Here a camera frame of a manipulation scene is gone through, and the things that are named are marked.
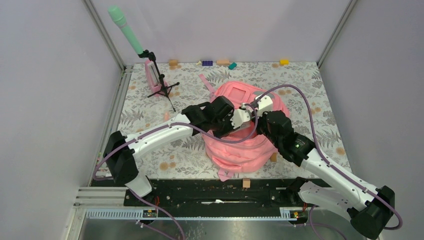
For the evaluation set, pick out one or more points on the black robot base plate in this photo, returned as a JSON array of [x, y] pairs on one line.
[[212, 198]]

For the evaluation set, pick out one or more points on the long tan wooden block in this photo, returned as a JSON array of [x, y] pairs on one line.
[[223, 62]]

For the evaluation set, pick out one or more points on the black microphone tripod stand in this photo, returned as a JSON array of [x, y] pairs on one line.
[[165, 88]]

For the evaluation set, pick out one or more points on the teal toy block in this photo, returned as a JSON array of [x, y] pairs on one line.
[[232, 65]]

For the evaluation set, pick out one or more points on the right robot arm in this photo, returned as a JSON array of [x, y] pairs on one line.
[[367, 207]]

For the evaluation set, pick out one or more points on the yellow toy block rear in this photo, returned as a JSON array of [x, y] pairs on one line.
[[284, 62]]

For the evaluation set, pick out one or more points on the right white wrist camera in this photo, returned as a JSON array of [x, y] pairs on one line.
[[262, 105]]

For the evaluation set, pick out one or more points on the tan wooden block rear left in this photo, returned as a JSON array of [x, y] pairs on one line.
[[173, 62]]

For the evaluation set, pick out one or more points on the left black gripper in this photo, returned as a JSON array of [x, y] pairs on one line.
[[230, 128]]

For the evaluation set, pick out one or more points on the tan block near backpack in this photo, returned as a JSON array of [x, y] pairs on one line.
[[274, 157]]

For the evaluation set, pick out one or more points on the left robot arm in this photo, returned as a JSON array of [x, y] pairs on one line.
[[121, 150]]

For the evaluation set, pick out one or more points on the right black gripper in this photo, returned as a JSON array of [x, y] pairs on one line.
[[259, 119]]

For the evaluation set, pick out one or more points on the purple toy block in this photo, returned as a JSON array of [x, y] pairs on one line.
[[207, 63]]

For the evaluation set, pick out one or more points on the pink metronome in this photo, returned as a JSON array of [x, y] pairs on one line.
[[152, 76]]

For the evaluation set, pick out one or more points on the mint green microphone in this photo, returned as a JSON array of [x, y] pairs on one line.
[[118, 17]]

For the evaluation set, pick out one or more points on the wooden block on base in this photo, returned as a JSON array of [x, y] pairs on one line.
[[246, 183]]

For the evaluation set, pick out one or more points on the pink school backpack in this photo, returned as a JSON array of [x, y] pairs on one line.
[[244, 157]]

